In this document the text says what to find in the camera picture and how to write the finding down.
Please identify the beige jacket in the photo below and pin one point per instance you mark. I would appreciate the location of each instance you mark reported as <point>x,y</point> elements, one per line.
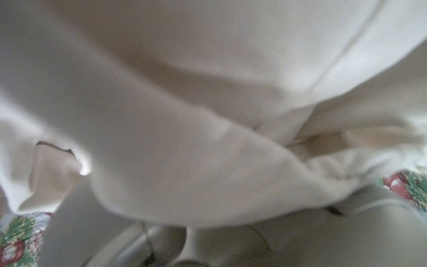
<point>198,111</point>

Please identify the floral fruit print backdrop cloth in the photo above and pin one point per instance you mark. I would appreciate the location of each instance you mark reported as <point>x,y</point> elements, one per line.
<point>9,244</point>

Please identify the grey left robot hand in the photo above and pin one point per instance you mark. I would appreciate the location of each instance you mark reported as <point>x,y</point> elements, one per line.
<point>310,241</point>

